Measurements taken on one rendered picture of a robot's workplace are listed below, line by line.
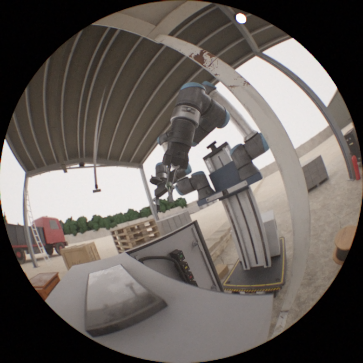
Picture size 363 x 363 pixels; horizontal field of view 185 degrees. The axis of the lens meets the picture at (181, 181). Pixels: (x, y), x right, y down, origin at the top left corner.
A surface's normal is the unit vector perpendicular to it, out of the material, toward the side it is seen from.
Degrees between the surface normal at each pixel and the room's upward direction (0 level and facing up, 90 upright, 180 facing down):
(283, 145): 99
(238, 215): 90
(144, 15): 180
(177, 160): 143
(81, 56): 172
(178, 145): 118
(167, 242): 90
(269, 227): 90
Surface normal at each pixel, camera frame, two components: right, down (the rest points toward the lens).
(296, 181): -0.63, 0.23
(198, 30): 0.25, 0.91
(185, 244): 0.64, -0.41
